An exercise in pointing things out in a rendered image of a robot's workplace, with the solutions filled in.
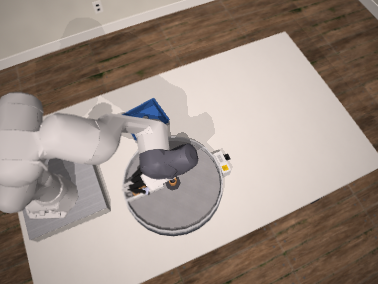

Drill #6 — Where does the blue crate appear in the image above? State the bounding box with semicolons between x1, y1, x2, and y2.
122;98;170;126

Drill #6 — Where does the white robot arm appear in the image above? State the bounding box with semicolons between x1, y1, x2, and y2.
0;92;198;219

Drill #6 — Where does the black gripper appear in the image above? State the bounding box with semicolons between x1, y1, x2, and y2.
122;168;150;195

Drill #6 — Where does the grey round table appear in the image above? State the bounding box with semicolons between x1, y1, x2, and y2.
122;136;231;236

